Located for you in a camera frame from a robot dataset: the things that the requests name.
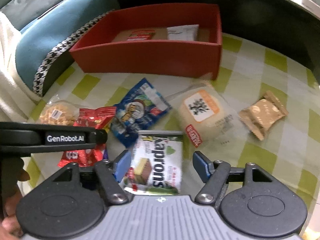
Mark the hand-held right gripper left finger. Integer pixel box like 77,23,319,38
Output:
51,150,137,205

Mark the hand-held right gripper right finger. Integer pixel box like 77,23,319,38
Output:
192,151,273,205

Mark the gold cookie packet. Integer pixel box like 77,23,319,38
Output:
237,90,289,141

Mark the clear peanut bag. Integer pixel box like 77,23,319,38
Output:
39,99,80,127

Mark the red label snack packet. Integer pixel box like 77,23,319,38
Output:
126,29,155,42

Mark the white green wafer packet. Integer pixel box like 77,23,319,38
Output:
120,130,184,195

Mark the wrapped bread orange label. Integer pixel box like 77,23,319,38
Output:
166,80,248,149

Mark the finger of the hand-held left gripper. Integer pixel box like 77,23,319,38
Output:
0,122,108,155

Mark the white snack packet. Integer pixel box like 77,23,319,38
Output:
167,24,200,41

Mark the red cardboard box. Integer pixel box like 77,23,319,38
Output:
69,4,223,81

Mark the blue snack packet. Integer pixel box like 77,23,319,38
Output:
110,77,173,148

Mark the person's left hand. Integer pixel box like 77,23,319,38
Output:
0,170,30,240

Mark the white blanket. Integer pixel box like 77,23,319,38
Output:
0,11,42,120

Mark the green checked tablecloth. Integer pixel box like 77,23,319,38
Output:
24,32,320,240

